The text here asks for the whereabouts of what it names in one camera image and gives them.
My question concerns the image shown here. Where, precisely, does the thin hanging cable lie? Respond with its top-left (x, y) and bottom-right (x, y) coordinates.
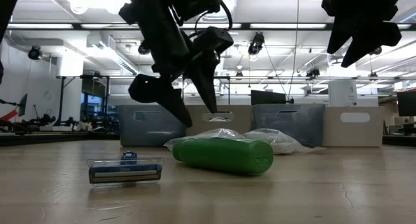
top-left (287, 0), bottom-right (300, 101)

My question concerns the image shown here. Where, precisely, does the small green bottle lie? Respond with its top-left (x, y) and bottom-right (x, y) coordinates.
top-left (172, 136), bottom-right (274, 176)

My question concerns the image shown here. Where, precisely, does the long ceiling light strip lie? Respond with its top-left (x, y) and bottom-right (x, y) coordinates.
top-left (6, 22), bottom-right (74, 30)
top-left (250, 22), bottom-right (328, 29)

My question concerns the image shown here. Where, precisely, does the white plastic bin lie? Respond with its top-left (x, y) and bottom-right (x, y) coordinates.
top-left (322, 106), bottom-right (386, 148)

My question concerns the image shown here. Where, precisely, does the black ceiling spotlight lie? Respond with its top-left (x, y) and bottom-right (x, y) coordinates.
top-left (27, 45), bottom-right (42, 61)
top-left (247, 32), bottom-right (266, 56)

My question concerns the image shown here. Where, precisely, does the black background desk frame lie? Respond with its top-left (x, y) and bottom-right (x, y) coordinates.
top-left (55, 75), bottom-right (111, 127)

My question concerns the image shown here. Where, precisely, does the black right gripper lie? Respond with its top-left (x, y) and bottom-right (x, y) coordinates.
top-left (320, 0), bottom-right (406, 68)

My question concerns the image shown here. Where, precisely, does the blue disposable razor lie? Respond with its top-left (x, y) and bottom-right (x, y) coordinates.
top-left (86, 151), bottom-right (166, 187)

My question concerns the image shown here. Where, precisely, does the white ventilation duct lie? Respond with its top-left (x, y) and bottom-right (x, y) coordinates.
top-left (86, 32), bottom-right (140, 76)

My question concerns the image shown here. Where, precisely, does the translucent clear plastic bin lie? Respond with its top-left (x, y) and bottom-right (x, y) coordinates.
top-left (185, 104), bottom-right (254, 137)

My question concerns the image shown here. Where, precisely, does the clear bag of cotton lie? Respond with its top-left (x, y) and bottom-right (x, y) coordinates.
top-left (242, 128), bottom-right (326, 155)
top-left (163, 128), bottom-right (246, 152)

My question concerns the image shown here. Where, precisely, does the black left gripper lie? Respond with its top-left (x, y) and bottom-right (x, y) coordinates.
top-left (118, 0), bottom-right (222, 128)

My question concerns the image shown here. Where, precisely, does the black computer monitor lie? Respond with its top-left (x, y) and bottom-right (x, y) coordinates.
top-left (396, 90), bottom-right (416, 118)
top-left (250, 90), bottom-right (287, 106)

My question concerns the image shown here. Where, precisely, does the dark brown plastic bin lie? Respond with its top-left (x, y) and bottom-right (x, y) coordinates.
top-left (252, 103), bottom-right (327, 149)

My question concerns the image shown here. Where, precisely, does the dark grey plastic bin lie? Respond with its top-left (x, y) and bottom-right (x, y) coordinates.
top-left (118, 103), bottom-right (188, 148)

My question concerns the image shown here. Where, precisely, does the white column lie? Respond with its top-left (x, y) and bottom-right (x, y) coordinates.
top-left (328, 79), bottom-right (358, 107)

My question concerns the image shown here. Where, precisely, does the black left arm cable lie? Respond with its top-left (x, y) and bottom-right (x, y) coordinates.
top-left (194, 1), bottom-right (234, 40)

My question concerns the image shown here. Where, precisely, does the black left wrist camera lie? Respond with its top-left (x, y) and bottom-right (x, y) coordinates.
top-left (193, 26), bottom-right (235, 55)

